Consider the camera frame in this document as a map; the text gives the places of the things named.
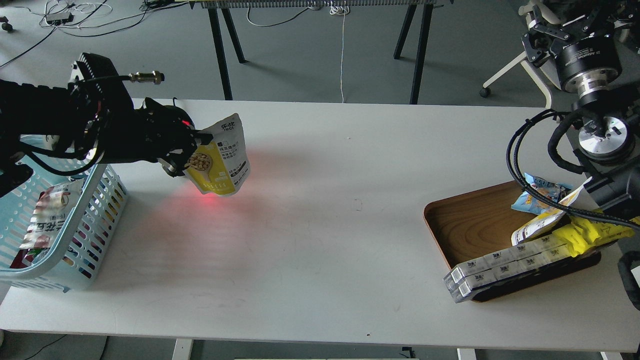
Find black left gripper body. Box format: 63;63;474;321
100;98;199;165

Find yellow nut snack pouch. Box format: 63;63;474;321
185;112;250;197

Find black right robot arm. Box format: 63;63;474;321
520;0;639;232

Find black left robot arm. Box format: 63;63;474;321
0;52;213;196

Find light blue plastic basket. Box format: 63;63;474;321
0;156;128;293

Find red white snack bag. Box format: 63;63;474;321
9;179;85;269

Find long silver snack box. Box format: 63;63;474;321
442;235;572;303

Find blue chips snack bag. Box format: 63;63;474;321
511;173;574;216

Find white yellow snack pouch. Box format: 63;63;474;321
510;173;595;246

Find yellow cartoon snack bag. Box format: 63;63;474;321
551;216;635;258

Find black barcode scanner red window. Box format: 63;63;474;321
160;104;198;177

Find black trestle table legs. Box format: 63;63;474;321
202;0;443;105

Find brown wooden tray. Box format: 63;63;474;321
423;181;602;302

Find white office chair base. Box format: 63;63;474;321
479;0;558;109

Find floor cables and adapter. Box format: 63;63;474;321
0;0;176;68

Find white hanging cable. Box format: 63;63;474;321
329;4;351;104

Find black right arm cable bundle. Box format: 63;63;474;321
506;109;640;231

